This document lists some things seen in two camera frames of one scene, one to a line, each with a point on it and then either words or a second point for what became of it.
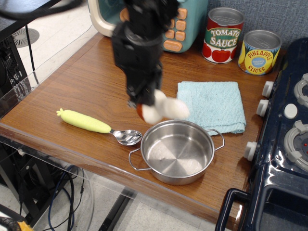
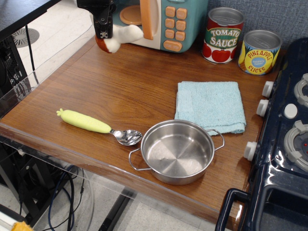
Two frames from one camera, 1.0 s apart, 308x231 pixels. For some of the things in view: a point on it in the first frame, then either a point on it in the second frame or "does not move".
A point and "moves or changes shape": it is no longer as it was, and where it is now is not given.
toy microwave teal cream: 186,32 does not move
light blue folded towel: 217,105 does not move
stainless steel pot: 177,152 does not move
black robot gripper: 137,46 → 102,11
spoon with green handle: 124,137 does not move
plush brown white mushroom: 162,108 moves or changes shape
